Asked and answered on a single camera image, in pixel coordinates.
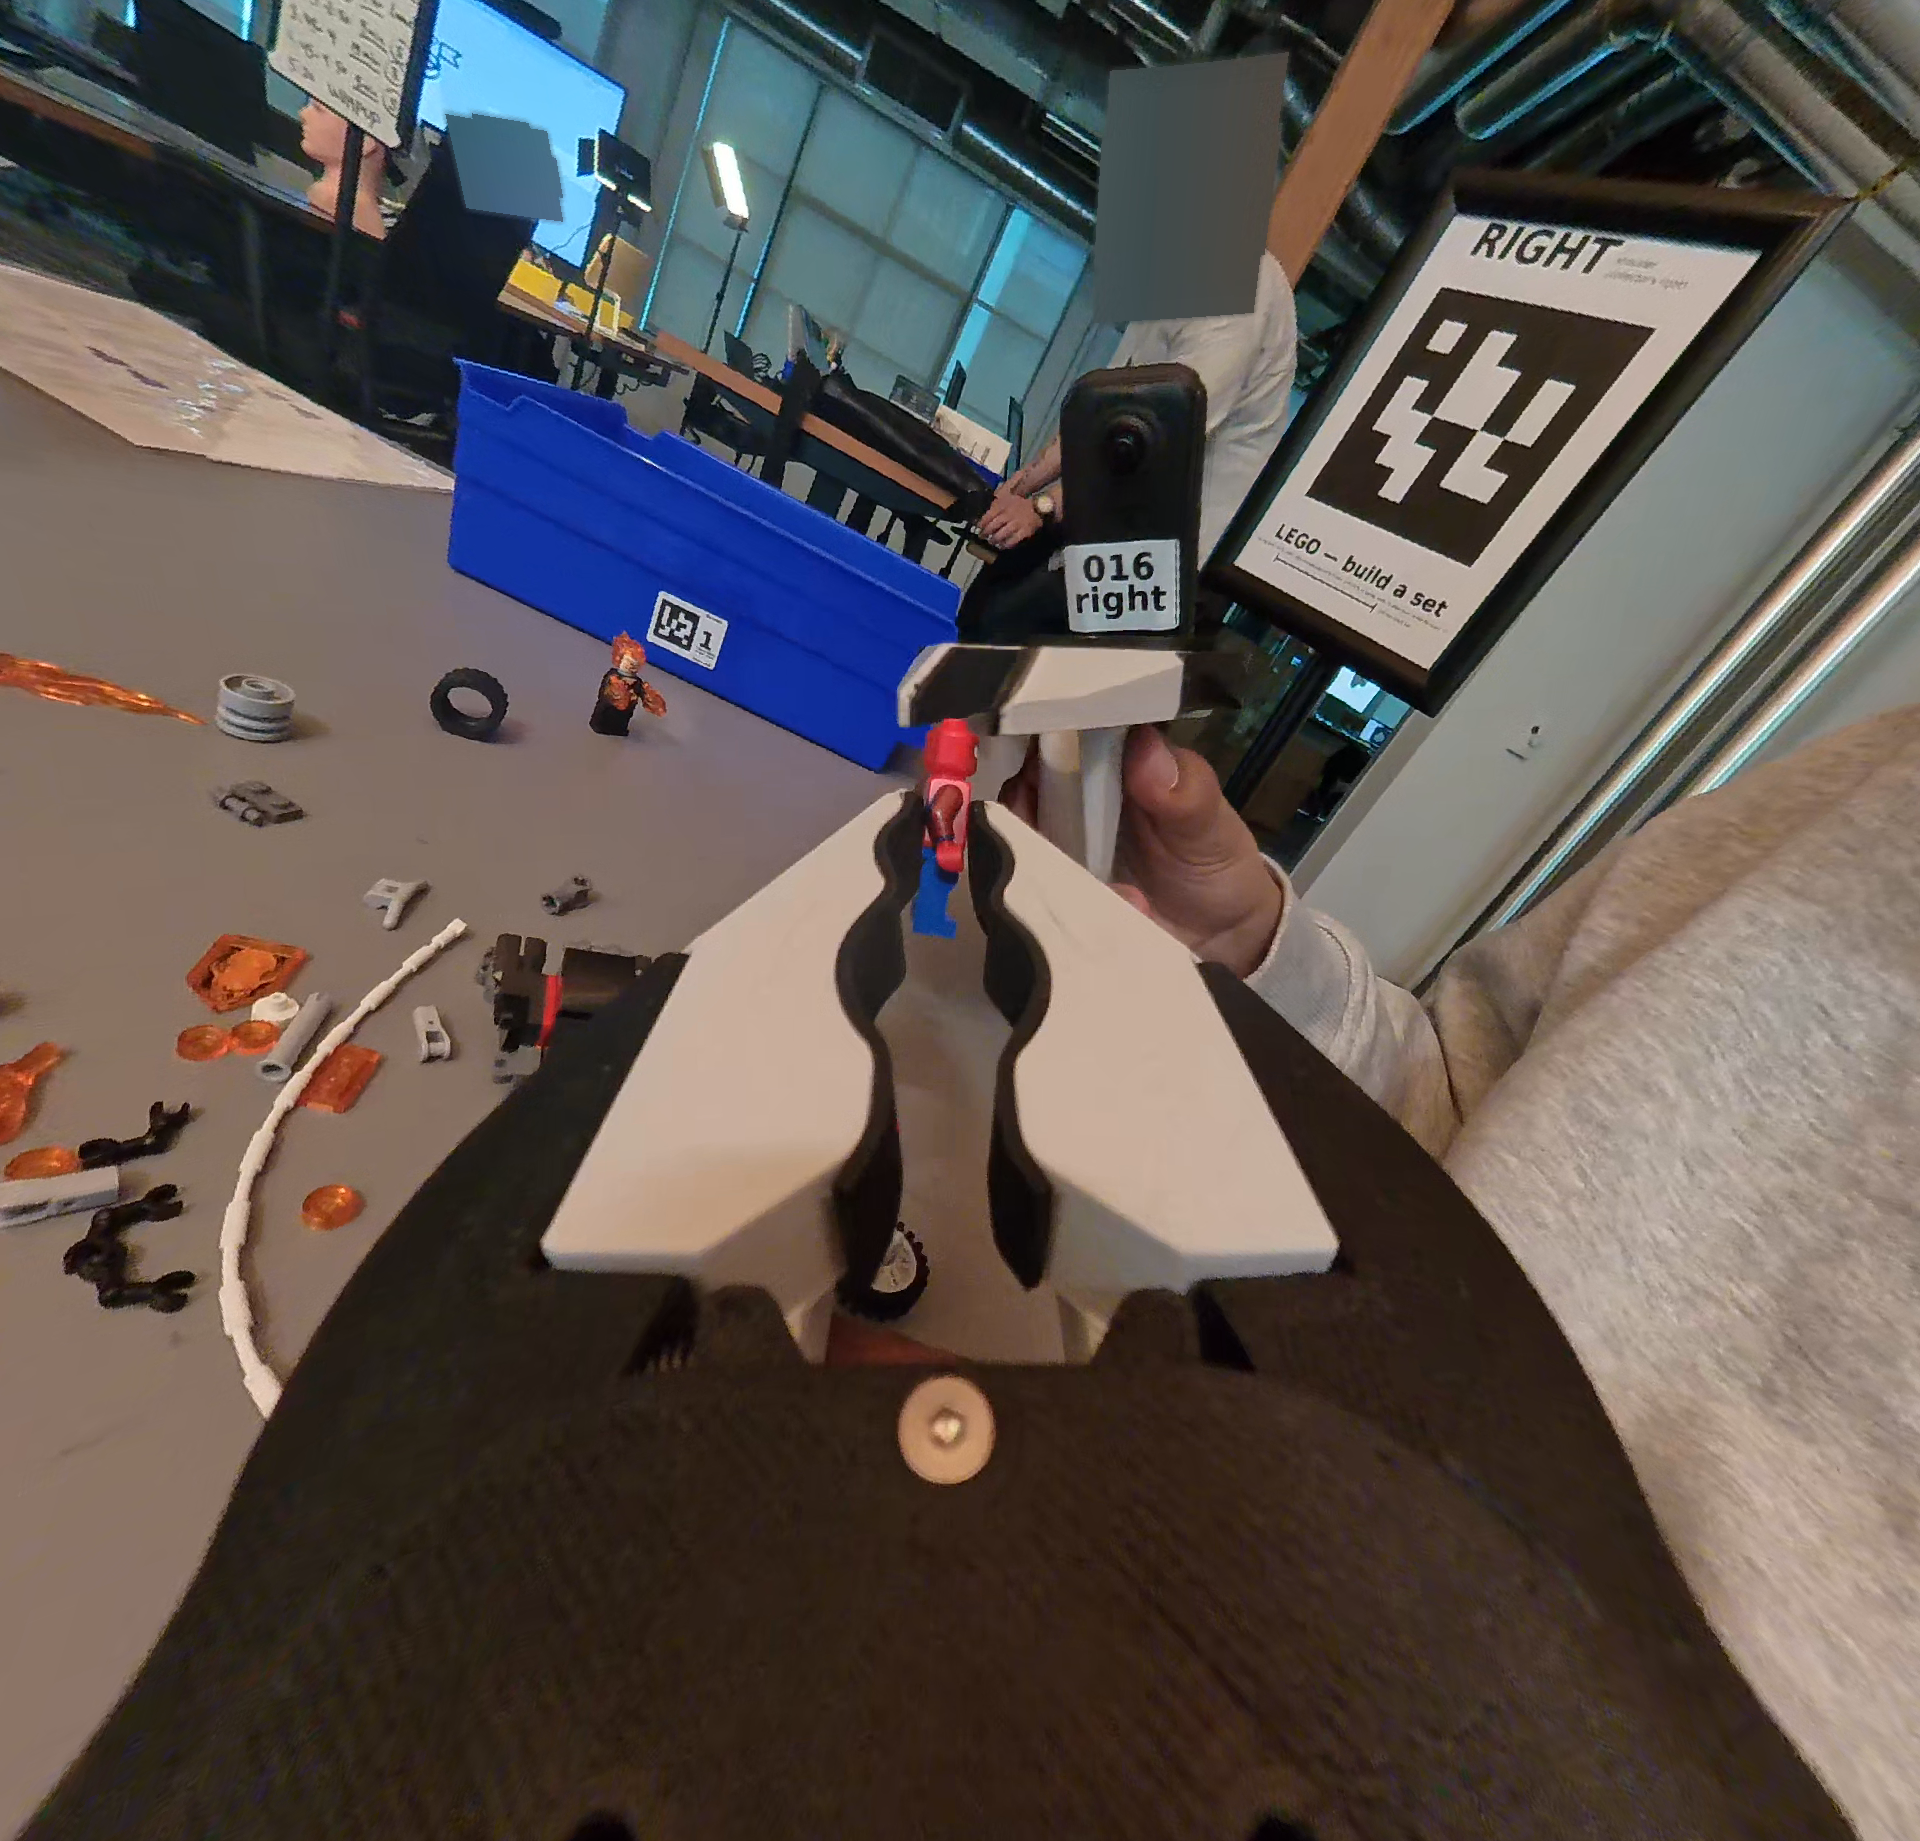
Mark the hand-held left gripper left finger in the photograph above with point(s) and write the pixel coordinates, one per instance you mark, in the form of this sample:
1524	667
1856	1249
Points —
704	1122

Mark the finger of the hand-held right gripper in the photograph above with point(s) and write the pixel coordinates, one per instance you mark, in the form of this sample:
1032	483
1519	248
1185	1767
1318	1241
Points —
937	696

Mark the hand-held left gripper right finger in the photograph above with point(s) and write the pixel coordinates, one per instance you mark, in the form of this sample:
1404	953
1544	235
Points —
1170	1122

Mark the red blue lego minifigure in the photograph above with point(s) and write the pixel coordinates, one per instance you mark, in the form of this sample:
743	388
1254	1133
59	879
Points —
937	897

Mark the black lego wheel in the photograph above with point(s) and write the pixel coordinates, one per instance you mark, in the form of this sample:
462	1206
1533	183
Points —
897	1265

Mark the person's right forearm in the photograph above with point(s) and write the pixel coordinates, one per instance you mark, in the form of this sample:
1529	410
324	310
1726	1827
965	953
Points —
1349	1002

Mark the black red lego motorcycle body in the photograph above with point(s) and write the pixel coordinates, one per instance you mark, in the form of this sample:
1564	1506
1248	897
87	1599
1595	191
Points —
582	975

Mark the small light grey lego piece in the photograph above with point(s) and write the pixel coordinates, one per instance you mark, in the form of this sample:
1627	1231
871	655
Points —
431	1037

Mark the flame head lego minifigure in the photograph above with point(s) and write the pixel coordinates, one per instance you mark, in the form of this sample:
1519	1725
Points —
615	699

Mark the plain orange lego tile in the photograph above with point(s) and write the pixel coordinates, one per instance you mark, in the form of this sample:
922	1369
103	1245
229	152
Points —
341	1079

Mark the orange round lego stud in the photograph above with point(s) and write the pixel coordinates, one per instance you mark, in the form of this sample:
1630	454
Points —
40	1163
333	1207
255	1037
199	1043

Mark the grey lego pin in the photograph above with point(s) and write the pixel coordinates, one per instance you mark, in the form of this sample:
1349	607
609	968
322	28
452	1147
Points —
291	1053

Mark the small white round lego piece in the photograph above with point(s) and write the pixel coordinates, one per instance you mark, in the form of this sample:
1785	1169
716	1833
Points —
274	1010

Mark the orange printed lego tile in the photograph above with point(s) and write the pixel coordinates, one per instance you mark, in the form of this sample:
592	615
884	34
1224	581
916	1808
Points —
241	968

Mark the black lego tire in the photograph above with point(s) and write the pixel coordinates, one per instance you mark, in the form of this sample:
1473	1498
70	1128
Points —
441	699

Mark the dark grey lego plate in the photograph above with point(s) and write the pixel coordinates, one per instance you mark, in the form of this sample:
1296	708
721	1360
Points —
258	804

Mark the black lego claw piece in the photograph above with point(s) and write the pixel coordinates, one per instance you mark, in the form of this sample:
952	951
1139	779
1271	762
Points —
112	1151
94	1249

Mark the grey lego wheel rim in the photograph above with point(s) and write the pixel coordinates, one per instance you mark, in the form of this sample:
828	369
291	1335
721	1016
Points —
255	708

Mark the light grey lego beam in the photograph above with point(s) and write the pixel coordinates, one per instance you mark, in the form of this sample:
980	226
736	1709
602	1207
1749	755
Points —
59	1198

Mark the small orange lego flame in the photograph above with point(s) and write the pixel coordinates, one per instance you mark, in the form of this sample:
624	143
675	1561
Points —
22	1097

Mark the large orange lego flame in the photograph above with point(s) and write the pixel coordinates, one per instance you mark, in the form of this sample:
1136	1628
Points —
89	685

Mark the person's right hand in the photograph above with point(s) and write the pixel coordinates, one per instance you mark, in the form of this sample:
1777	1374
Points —
1200	881

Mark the blue plastic bin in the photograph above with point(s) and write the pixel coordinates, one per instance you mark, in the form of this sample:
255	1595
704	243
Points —
602	520

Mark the framed tag sign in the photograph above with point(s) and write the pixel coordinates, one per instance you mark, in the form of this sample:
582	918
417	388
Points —
1517	416

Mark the studio light panel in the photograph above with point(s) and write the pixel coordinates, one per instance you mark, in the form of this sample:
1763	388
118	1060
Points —
728	184

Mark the yellow plastic bin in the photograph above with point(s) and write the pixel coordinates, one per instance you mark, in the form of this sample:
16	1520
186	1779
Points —
553	297

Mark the person's grey sweatshirt torso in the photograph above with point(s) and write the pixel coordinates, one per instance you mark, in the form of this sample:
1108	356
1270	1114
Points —
1726	1122

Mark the large display screen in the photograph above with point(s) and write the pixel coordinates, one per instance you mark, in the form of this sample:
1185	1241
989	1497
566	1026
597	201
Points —
510	71

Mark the mannequin head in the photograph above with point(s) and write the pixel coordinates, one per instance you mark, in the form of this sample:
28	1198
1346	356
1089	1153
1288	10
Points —
336	143

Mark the large printed paper sheet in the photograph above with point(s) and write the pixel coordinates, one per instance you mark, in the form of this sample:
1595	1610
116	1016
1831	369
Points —
183	388

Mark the white printed board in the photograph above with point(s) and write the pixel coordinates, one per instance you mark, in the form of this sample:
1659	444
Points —
350	28

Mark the light grey lego bracket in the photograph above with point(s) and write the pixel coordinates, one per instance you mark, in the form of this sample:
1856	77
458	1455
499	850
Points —
393	897

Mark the wooden post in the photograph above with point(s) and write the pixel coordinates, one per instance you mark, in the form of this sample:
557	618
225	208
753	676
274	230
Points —
1381	84

